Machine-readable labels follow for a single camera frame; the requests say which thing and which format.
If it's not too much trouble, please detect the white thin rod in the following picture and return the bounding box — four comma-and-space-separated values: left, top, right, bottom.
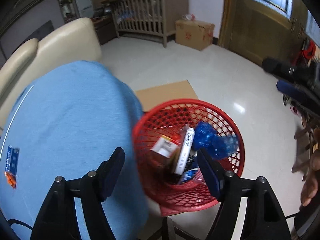
1, 85, 34, 157

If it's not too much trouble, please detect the orange wrapper bundle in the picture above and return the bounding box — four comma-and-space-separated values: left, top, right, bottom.
4, 171, 17, 189

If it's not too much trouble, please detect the wooden baby crib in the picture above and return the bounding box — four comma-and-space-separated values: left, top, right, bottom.
102, 0, 189, 47

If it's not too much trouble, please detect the flat cardboard sheet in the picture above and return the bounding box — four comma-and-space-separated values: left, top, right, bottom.
135, 80, 198, 112

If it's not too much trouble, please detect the red mesh trash basket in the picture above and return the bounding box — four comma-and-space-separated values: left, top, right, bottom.
133, 99, 245, 216

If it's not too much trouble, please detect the blue silver carton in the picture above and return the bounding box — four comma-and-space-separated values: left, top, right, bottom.
5, 145, 20, 176

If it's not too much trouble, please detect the blue fuzzy table cloth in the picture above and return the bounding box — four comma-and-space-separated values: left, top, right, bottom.
1, 61, 149, 239

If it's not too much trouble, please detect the person's right hand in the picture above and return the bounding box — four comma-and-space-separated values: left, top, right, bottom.
300, 149, 319, 206

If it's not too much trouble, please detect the brown cardboard box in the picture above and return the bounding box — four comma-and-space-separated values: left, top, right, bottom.
175, 20, 215, 51

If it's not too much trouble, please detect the cream leather sofa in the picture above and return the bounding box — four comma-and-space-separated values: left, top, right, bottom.
0, 18, 102, 131

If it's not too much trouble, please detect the red yellow medicine box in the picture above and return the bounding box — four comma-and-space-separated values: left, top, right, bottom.
150, 135, 180, 159

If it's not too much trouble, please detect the blue plastic bag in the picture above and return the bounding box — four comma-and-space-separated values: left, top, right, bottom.
192, 121, 239, 160

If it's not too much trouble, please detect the wooden door with glass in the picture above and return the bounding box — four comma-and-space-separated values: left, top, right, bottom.
219, 0, 308, 64

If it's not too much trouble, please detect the white medicine box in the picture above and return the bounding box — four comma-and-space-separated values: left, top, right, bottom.
174, 127, 195, 175

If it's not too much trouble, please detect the white air conditioner unit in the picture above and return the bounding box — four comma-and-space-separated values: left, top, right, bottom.
75, 0, 94, 18

